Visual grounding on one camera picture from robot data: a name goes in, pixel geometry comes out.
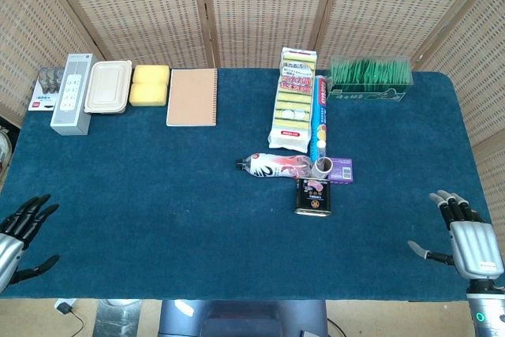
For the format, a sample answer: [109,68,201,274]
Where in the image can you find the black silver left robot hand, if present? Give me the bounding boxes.
[0,193,61,294]

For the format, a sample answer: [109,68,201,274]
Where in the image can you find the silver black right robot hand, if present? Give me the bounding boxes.
[407,189,505,279]

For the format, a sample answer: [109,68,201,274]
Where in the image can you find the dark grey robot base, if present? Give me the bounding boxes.
[157,299,329,337]

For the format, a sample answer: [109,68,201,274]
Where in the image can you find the metal table leg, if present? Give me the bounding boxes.
[96,299,143,337]

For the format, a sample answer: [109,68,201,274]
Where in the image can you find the small purple box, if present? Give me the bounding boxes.
[326,157,355,185]

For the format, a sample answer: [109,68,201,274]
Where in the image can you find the blue table cloth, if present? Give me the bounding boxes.
[0,67,505,301]

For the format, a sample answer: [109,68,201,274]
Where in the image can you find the blister card pack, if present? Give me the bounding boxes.
[28,67,66,112]

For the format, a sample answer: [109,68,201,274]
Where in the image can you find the white power strip box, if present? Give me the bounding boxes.
[50,53,99,137]

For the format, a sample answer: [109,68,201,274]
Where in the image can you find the black gold meat can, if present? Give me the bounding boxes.
[294,178,332,217]

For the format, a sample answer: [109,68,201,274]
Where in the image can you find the beige lidded food container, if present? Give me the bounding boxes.
[83,59,133,115]

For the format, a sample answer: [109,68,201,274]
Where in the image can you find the clear box green tea bags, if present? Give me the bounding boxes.
[329,55,414,104]

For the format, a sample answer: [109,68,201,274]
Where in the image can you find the blue cling wrap box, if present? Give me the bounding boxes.
[309,74,329,159]

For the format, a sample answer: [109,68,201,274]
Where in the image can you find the yellow sponge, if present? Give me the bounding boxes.
[129,82,167,108]
[133,65,170,86]

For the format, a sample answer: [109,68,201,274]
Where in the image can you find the plastic bottle white red label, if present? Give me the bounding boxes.
[235,151,315,180]

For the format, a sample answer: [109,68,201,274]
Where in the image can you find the yellow sponge multipack bag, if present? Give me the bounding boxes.
[267,47,318,153]

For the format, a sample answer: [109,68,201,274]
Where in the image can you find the brown spiral notebook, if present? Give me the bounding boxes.
[166,68,219,128]

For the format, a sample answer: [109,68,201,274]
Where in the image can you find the wicker folding screen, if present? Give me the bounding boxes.
[0,0,505,251]

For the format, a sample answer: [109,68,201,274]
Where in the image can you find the black floor cable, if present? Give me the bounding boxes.
[69,309,86,337]

